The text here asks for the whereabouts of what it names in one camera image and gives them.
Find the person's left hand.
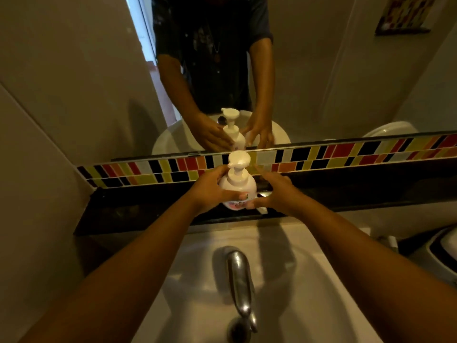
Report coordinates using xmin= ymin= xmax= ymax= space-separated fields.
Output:
xmin=189 ymin=165 xmax=248 ymax=216

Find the person's right hand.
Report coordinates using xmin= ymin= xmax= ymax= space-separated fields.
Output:
xmin=246 ymin=167 xmax=306 ymax=217

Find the white pump soap bottle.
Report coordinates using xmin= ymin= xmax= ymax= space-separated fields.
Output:
xmin=219 ymin=151 xmax=258 ymax=211

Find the person's left forearm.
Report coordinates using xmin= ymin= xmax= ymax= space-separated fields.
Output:
xmin=20 ymin=196 xmax=200 ymax=343

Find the person's right forearm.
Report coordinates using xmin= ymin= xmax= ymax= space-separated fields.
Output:
xmin=294 ymin=196 xmax=457 ymax=343

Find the colourful mosaic tile strip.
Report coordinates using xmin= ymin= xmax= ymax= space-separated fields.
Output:
xmin=76 ymin=133 xmax=457 ymax=189

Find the chrome sink faucet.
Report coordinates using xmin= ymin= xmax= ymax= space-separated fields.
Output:
xmin=222 ymin=246 xmax=258 ymax=334

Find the black stone ledge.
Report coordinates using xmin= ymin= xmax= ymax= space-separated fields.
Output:
xmin=73 ymin=157 xmax=457 ymax=237

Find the white ceramic sink basin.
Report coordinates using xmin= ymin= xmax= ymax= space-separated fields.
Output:
xmin=131 ymin=217 xmax=383 ymax=343

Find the white water valve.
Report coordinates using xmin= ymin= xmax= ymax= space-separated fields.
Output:
xmin=378 ymin=235 xmax=399 ymax=252

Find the white toilet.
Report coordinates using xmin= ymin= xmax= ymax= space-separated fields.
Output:
xmin=407 ymin=225 xmax=457 ymax=287

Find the wall mirror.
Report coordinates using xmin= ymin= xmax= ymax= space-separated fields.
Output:
xmin=0 ymin=0 xmax=457 ymax=165

